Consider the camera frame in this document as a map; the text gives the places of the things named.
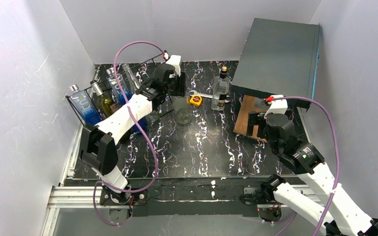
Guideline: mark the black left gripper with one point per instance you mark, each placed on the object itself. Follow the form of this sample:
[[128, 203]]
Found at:
[[178, 86]]

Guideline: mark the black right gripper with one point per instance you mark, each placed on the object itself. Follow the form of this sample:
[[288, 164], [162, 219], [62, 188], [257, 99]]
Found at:
[[259, 118]]

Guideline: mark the clear bottle with gold rim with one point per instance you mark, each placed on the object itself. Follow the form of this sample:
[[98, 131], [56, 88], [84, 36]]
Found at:
[[182, 110]]

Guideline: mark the clear bottle with black cap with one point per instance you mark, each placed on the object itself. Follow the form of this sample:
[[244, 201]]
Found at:
[[221, 86]]

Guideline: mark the blue square glass bottle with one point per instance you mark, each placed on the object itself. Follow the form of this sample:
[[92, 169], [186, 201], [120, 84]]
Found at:
[[120, 89]]

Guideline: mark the dark green wine bottle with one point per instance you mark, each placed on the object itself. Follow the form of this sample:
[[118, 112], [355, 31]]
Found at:
[[105, 102]]

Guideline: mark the blue bottle with silver cap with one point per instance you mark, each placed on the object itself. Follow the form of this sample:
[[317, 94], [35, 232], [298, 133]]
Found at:
[[83, 106]]

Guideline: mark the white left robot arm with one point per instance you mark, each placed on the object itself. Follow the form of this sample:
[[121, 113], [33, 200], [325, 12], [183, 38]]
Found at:
[[98, 142]]

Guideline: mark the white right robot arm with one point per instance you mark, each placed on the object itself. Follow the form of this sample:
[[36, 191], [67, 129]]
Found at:
[[337, 214]]

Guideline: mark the steel combination wrench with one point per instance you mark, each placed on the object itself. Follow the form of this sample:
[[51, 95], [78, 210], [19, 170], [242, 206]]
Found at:
[[193, 92]]

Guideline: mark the yellow tape measure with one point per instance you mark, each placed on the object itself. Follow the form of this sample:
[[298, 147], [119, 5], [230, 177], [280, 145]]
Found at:
[[196, 100]]

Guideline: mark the grey metal box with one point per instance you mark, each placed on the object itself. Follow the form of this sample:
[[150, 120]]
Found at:
[[278, 57]]

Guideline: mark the metal bracket with knob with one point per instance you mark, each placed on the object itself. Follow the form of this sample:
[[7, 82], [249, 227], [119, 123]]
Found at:
[[258, 103]]

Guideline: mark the black wire wine rack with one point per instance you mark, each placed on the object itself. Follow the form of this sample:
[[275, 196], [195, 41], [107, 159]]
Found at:
[[110, 94]]

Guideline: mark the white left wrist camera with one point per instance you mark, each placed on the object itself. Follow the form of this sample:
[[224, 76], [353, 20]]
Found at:
[[174, 60]]

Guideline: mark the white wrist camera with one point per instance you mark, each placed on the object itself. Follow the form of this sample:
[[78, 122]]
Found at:
[[277, 103], [174, 60]]

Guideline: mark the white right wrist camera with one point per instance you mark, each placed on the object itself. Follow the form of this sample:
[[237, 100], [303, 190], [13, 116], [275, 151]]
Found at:
[[277, 103]]

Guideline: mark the aluminium frame rail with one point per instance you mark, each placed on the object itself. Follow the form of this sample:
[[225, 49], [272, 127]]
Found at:
[[74, 190]]

